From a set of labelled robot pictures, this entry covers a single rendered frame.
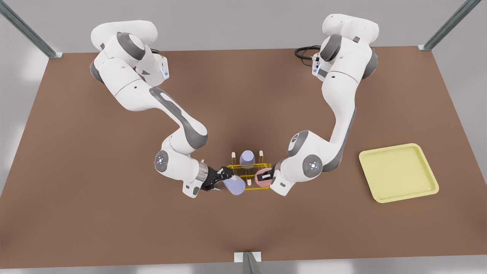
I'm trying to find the pale yellow square tray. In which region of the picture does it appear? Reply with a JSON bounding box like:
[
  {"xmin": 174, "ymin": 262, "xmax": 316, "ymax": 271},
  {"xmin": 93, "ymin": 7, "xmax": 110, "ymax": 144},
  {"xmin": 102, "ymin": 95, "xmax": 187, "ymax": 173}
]
[{"xmin": 359, "ymin": 143, "xmax": 440, "ymax": 204}]

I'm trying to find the yellow wire cup rack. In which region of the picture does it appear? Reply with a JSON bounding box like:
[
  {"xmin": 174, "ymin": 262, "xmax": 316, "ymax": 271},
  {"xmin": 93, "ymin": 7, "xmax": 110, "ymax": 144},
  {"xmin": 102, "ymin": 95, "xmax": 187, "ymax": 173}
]
[{"xmin": 227, "ymin": 151, "xmax": 273, "ymax": 191}]

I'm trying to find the pink cup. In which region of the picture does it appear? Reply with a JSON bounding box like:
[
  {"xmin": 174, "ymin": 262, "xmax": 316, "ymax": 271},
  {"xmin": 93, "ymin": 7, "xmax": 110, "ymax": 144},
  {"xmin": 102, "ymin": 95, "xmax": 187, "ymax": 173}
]
[{"xmin": 254, "ymin": 168, "xmax": 273, "ymax": 188}]

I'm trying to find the purple cup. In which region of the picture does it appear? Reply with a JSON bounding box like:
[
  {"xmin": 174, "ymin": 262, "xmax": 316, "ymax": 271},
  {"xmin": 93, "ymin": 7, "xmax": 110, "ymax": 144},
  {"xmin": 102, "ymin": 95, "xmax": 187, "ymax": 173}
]
[
  {"xmin": 222, "ymin": 175, "xmax": 246, "ymax": 196},
  {"xmin": 239, "ymin": 150, "xmax": 256, "ymax": 170}
]

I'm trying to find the silver frame post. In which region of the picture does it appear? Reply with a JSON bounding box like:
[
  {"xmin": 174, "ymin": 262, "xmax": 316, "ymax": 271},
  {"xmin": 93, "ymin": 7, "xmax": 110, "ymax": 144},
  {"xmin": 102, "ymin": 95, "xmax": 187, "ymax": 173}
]
[
  {"xmin": 417, "ymin": 0, "xmax": 482, "ymax": 51},
  {"xmin": 233, "ymin": 251, "xmax": 263, "ymax": 274},
  {"xmin": 0, "ymin": 0, "xmax": 64, "ymax": 59}
]

